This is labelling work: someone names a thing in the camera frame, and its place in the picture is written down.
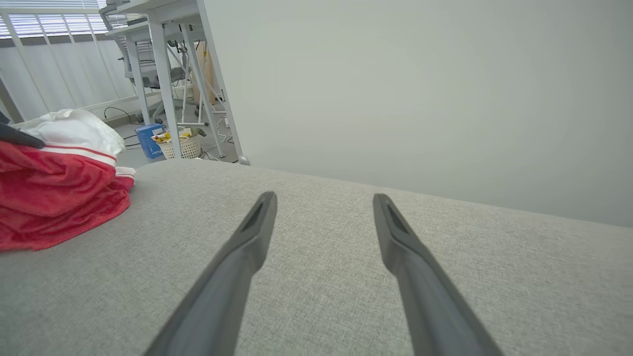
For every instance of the grey office chair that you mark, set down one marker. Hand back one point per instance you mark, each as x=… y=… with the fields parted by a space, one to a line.
x=148 y=79

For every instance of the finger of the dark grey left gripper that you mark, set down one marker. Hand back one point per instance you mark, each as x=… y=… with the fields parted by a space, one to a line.
x=20 y=136

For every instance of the white woven basket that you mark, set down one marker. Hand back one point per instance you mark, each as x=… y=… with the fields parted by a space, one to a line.
x=185 y=149

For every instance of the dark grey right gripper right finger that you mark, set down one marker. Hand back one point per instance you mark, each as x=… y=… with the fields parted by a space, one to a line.
x=420 y=287

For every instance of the red and white garment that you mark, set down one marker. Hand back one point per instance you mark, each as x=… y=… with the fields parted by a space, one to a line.
x=59 y=198

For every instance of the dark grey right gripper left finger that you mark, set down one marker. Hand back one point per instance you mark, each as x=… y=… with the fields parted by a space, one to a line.
x=232 y=277

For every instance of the blue cardboard box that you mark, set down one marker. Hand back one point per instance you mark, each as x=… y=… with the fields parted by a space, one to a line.
x=147 y=141

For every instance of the white window blinds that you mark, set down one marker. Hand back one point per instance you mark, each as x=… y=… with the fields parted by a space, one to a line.
x=49 y=23

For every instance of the white desk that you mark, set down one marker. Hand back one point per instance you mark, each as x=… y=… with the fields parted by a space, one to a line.
x=165 y=74

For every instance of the yellow items in basket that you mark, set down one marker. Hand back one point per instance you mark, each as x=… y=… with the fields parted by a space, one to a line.
x=165 y=136

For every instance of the light wooden panel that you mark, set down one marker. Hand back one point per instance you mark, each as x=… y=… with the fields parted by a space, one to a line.
x=207 y=74

